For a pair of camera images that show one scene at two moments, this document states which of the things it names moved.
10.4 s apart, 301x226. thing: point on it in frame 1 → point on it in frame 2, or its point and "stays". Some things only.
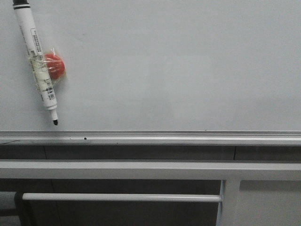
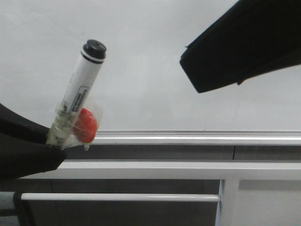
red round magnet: x=56 y=67 → x=85 y=128
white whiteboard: x=156 y=72 stays
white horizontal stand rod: x=121 y=197 stays
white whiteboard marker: x=28 y=28 → x=93 y=54
